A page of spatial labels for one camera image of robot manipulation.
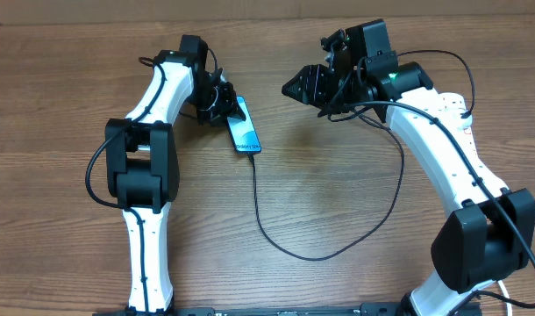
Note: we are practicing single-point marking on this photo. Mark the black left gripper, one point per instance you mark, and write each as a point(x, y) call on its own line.
point(228, 107)

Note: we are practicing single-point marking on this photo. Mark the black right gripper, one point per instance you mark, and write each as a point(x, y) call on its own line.
point(315, 82)

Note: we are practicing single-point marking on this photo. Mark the blue Galaxy S24+ smartphone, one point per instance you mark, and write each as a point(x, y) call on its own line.
point(244, 137)

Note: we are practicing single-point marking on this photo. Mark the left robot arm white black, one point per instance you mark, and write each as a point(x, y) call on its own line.
point(142, 168)

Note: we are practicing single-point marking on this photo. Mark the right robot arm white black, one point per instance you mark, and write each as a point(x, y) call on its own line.
point(489, 227)

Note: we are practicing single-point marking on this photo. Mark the white charger plug adapter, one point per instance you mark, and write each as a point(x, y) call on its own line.
point(458, 118)

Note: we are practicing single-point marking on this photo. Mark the white power strip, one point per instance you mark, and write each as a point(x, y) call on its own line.
point(465, 138)

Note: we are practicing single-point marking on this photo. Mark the brown cardboard panel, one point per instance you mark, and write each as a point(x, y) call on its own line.
point(59, 12)

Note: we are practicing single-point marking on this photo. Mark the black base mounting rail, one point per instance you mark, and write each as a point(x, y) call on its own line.
point(289, 310)

